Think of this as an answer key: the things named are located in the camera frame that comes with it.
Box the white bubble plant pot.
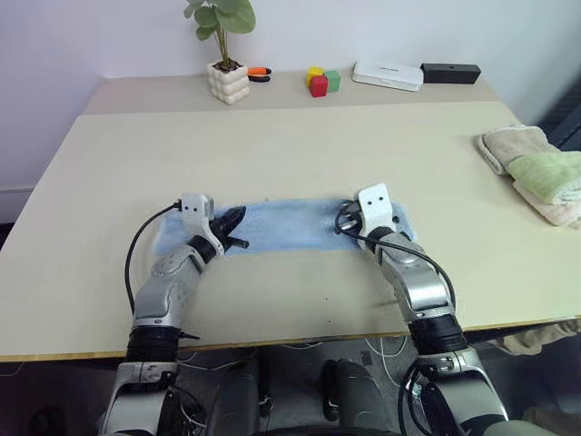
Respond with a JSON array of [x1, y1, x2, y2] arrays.
[[206, 59, 251, 107]]

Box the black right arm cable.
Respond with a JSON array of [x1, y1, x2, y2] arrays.
[[334, 213, 458, 319]]

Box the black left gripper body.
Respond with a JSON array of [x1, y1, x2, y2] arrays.
[[209, 215, 235, 249]]

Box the light blue towel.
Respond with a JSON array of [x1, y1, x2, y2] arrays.
[[153, 196, 419, 258]]

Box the dark rounded shape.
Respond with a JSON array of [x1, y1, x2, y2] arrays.
[[319, 357, 388, 436]]

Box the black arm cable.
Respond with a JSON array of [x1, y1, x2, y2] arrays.
[[124, 202, 183, 314], [334, 213, 458, 319]]

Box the folded green towel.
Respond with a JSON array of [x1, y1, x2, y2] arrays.
[[505, 151, 581, 206]]

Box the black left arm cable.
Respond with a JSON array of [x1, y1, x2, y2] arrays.
[[124, 202, 183, 314]]

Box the long black box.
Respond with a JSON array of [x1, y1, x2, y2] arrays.
[[419, 63, 482, 85]]

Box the beige cloth under table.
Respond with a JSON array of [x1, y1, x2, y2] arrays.
[[469, 318, 581, 365]]

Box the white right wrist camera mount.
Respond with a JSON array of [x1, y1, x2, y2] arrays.
[[355, 182, 401, 239]]

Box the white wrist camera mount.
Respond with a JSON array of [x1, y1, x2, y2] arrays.
[[178, 192, 226, 253], [355, 182, 401, 239]]

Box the flat white box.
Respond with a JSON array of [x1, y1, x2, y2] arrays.
[[351, 60, 425, 94]]

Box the stack of folded towels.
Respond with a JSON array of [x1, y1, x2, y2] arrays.
[[475, 124, 581, 228]]

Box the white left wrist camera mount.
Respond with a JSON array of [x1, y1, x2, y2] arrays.
[[178, 192, 226, 253]]

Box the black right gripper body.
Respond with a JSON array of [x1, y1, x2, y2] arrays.
[[340, 200, 365, 236]]

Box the green leafy plant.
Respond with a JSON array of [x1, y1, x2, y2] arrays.
[[182, 0, 257, 70]]

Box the thin white cable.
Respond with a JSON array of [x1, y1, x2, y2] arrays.
[[362, 335, 421, 401]]

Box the orange and black pliers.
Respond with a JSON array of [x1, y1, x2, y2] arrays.
[[246, 65, 274, 84]]

